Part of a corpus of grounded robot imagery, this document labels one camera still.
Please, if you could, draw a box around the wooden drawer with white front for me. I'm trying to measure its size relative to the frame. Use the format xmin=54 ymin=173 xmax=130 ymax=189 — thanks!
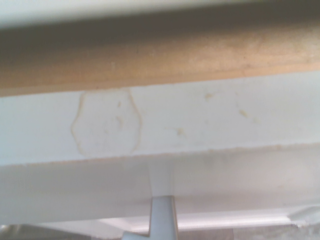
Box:
xmin=0 ymin=7 xmax=320 ymax=226

